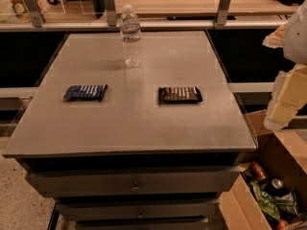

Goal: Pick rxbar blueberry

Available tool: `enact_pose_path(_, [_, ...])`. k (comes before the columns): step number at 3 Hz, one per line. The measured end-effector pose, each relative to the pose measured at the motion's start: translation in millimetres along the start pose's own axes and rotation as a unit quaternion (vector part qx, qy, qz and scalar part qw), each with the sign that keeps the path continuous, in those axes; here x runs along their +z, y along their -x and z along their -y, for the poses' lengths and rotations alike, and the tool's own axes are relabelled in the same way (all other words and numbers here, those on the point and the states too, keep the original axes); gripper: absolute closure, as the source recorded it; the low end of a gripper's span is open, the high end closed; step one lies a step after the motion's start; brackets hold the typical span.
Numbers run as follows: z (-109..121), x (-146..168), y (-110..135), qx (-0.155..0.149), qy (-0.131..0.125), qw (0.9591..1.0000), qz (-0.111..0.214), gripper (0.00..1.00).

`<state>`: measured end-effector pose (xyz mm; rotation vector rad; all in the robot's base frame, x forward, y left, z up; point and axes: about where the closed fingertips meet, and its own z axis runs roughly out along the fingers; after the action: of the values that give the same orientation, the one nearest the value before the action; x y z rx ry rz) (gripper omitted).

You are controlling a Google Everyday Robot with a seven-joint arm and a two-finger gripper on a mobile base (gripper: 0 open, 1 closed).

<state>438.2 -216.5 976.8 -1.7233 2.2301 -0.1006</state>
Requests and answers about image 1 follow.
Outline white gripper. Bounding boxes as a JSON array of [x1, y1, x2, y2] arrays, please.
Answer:
[[262, 0, 307, 131]]

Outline blue rxbar wrapper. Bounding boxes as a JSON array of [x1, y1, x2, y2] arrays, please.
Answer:
[[63, 84, 108, 102]]

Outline black rxbar wrapper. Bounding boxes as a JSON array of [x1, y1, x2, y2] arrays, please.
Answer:
[[158, 86, 202, 104]]

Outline cardboard box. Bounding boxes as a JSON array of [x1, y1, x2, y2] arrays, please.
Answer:
[[219, 110, 307, 230]]

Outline brown soda can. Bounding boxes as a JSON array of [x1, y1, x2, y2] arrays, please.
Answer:
[[249, 162, 268, 181]]

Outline dark can silver top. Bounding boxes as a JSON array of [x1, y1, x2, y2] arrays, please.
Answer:
[[265, 178, 287, 196]]

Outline green snack bag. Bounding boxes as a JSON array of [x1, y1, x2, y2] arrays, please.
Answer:
[[250, 181, 280, 222]]

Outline clear plastic water bottle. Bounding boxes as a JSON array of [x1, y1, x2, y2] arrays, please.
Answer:
[[119, 5, 141, 68]]

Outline grey drawer cabinet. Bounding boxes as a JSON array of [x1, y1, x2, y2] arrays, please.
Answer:
[[4, 31, 256, 230]]

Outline orange packaged item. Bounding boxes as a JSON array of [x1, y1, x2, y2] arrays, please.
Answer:
[[0, 0, 30, 23]]

